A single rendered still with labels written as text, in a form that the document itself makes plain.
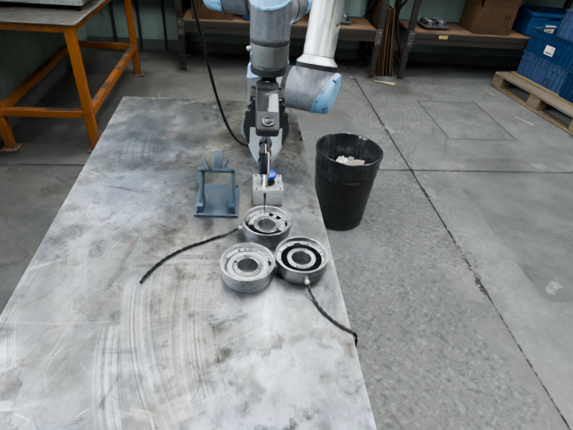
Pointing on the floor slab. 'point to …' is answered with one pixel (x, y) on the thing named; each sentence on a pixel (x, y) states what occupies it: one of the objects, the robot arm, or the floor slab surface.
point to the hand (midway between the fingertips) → (264, 159)
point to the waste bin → (344, 177)
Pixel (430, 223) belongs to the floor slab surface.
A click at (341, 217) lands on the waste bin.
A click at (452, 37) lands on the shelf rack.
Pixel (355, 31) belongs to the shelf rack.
